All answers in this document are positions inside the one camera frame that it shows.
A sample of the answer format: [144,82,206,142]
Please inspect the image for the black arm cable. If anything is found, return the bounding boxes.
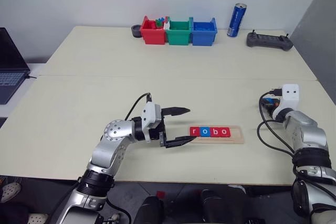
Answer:
[256,88,297,157]
[124,92,153,121]

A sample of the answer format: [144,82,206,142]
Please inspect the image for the blue toy bricks pile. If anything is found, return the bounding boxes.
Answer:
[195,23,213,32]

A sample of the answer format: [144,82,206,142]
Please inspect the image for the dark rounded shape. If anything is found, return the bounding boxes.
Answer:
[200,189,229,224]
[133,195,165,224]

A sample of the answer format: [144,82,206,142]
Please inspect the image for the tangled floor cables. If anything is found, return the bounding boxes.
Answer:
[0,175,23,184]

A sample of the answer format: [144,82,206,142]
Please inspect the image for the white perforated shoe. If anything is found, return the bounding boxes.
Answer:
[0,182,22,204]
[27,212,49,224]

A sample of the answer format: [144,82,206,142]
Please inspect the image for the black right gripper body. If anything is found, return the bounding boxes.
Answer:
[262,102,280,116]

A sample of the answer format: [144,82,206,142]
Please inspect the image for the blue plastic bin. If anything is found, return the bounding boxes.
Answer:
[190,17,218,47]

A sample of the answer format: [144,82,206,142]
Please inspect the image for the blue drink can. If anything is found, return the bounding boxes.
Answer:
[226,3,247,38]

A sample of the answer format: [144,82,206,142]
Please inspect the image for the dark grey round bowl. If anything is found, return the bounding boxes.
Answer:
[131,24,144,38]

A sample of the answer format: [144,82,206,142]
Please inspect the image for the grey handheld controller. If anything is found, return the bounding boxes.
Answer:
[246,29,295,52]

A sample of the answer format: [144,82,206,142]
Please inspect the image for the green plastic bin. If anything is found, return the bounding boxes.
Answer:
[165,17,194,46]

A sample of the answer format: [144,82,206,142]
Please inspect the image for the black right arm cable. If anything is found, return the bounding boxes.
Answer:
[256,88,297,157]

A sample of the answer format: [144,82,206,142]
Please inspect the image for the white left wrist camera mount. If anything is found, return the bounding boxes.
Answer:
[141,101,162,143]

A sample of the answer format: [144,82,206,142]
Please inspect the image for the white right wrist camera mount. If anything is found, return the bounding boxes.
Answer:
[271,83,300,120]

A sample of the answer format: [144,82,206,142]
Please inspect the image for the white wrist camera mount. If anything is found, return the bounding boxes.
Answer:
[141,101,162,143]
[271,83,300,120]

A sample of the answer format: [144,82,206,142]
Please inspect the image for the red plastic bin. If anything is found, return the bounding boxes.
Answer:
[140,15,169,45]

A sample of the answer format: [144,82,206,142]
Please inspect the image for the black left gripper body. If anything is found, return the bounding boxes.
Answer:
[148,118,168,148]

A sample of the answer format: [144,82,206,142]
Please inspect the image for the dark laptop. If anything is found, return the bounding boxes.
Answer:
[0,27,31,105]

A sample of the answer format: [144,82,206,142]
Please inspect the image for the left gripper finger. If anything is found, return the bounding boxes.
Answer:
[165,135,196,149]
[161,106,192,118]

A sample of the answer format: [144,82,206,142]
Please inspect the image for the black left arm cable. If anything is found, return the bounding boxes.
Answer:
[124,92,153,121]

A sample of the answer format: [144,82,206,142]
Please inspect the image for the wooden letter tray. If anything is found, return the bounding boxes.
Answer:
[188,125,245,145]

